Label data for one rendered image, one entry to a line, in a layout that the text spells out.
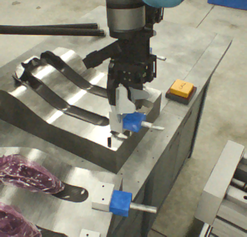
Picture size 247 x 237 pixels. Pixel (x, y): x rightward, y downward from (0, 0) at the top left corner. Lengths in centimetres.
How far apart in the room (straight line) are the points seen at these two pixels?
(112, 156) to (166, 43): 70
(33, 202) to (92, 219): 12
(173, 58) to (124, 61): 60
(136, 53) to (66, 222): 37
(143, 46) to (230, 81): 201
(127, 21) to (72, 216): 40
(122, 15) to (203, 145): 149
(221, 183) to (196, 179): 125
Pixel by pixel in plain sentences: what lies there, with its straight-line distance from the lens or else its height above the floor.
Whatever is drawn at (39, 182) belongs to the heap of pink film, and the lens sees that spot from 65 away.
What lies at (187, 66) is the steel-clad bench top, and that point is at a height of 80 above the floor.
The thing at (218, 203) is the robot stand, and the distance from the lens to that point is 53.
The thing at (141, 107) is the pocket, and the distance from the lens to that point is 84.
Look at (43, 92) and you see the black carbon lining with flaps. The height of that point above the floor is 91.
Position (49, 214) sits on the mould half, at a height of 86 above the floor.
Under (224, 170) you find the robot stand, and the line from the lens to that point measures 55.
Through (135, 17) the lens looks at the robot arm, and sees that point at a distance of 57.
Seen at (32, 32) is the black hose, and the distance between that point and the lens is 122.
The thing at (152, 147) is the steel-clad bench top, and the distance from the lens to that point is 82.
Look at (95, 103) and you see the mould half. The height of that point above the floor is 89.
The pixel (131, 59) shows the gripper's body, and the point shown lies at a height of 109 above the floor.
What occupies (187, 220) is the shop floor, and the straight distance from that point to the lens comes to 163.
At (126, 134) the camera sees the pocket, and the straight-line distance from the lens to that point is 76.
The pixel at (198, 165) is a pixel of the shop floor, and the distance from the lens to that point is 184.
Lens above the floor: 141
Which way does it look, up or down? 42 degrees down
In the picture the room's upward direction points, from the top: straight up
